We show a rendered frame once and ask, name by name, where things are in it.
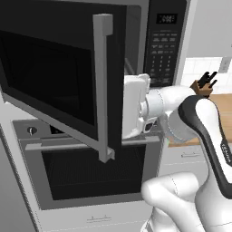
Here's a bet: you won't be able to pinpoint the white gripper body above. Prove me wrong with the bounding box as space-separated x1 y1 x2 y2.
121 72 151 140

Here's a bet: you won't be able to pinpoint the black microwave oven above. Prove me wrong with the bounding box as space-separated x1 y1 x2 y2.
122 0 192 89

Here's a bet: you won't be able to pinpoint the black glass oven door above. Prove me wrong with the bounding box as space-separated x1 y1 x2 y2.
17 136 161 211

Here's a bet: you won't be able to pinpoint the black microwave door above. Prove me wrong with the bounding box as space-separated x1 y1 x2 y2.
0 0 129 152

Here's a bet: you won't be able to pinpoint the pale drawer front under worktop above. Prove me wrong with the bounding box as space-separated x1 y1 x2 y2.
157 144 212 182

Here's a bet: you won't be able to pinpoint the steel built-in oven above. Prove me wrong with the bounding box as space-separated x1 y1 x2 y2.
11 119 166 212

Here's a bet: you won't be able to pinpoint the dark oven knob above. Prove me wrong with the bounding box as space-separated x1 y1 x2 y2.
26 126 38 136

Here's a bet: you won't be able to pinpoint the grey drawer front below oven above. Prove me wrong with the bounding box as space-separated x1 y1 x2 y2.
35 199 158 232

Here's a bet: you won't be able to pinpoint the grey microwave door handle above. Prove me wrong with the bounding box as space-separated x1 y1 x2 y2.
92 13 117 164

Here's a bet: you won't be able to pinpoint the brown knife block black handles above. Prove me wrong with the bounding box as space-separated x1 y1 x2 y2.
189 71 219 98

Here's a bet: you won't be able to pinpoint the thin grey drawer handle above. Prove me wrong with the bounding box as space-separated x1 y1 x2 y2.
180 151 202 159

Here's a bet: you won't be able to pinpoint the grey oven door handle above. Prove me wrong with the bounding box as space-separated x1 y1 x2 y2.
24 135 161 152

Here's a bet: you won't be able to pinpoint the grey wall socket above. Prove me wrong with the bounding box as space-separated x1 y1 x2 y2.
218 56 232 74

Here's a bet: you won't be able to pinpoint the grey wall cupboard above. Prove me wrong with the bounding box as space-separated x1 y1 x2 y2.
184 0 232 59

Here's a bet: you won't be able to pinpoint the thin drawer handle below oven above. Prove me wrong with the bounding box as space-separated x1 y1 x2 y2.
86 214 112 224

